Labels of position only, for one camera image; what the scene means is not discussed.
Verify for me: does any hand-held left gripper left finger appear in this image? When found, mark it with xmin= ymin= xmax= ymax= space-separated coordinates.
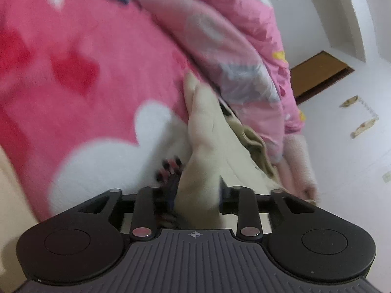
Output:
xmin=78 ymin=183 xmax=181 ymax=241

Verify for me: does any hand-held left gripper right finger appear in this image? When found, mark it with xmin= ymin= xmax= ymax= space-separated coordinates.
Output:
xmin=218 ymin=175 xmax=316 ymax=241

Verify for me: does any beige zip jacket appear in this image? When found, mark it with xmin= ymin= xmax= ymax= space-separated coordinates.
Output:
xmin=175 ymin=70 xmax=316 ymax=229

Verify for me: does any pink checked knit cloth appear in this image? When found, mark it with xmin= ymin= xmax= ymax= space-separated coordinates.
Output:
xmin=282 ymin=134 xmax=318 ymax=202

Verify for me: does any person's leg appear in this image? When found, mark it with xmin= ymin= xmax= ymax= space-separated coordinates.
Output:
xmin=0 ymin=145 xmax=35 ymax=293

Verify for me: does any pink flower-print blanket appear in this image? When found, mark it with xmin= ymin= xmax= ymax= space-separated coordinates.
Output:
xmin=0 ymin=0 xmax=196 ymax=220

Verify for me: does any pink floral duvet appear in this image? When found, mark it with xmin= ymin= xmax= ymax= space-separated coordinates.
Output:
xmin=131 ymin=0 xmax=306 ymax=165

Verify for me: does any brown wooden door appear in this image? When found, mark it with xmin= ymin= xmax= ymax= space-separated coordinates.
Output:
xmin=289 ymin=50 xmax=355 ymax=106

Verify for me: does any white wall hook rack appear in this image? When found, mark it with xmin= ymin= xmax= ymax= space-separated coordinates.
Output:
xmin=357 ymin=96 xmax=379 ymax=121

